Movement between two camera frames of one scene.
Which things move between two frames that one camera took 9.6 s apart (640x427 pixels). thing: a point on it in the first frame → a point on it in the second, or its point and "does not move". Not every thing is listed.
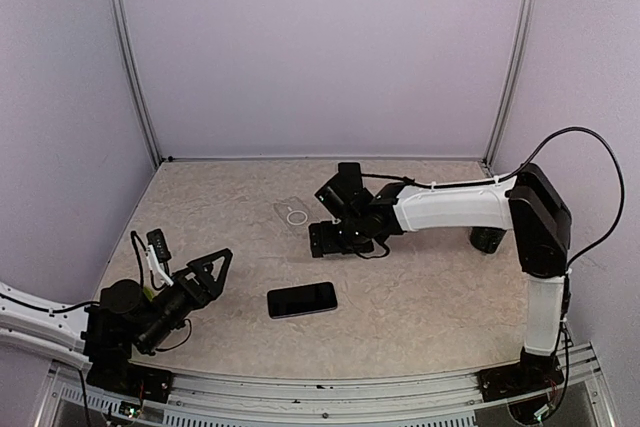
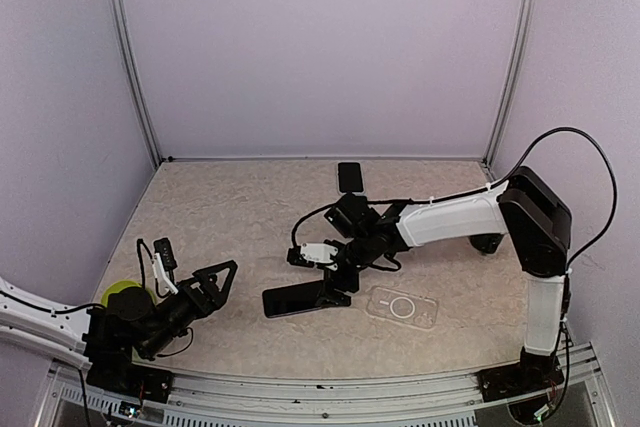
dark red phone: (301, 299) does not move
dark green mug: (486, 240) does not move
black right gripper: (323, 242) → (338, 297)
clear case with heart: (294, 216) → (413, 309)
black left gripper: (208, 289) → (212, 298)
